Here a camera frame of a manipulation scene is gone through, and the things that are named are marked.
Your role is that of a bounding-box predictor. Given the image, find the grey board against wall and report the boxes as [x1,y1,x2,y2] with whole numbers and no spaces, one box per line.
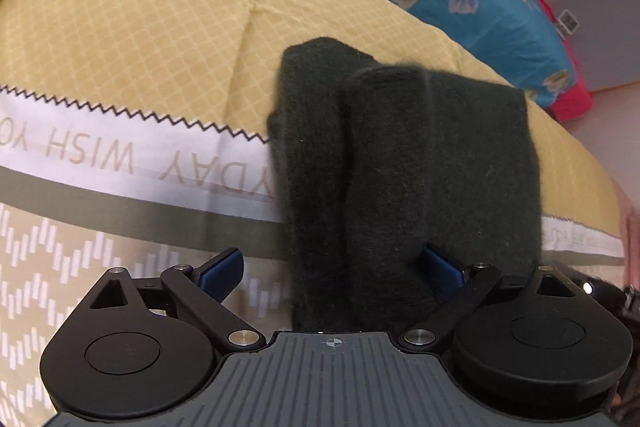
[554,0,640,92]

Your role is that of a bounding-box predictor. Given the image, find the yellow beige patterned bedspread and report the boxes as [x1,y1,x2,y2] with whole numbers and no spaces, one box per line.
[0,0,626,427]

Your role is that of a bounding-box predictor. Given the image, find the white wall socket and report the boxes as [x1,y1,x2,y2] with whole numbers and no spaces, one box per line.
[556,9,580,36]

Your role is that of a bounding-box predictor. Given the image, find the red pink bed sheet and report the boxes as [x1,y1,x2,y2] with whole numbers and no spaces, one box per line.
[529,0,594,122]

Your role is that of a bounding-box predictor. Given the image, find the dark green knit sweater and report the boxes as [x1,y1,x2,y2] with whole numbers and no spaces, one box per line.
[268,38,542,333]

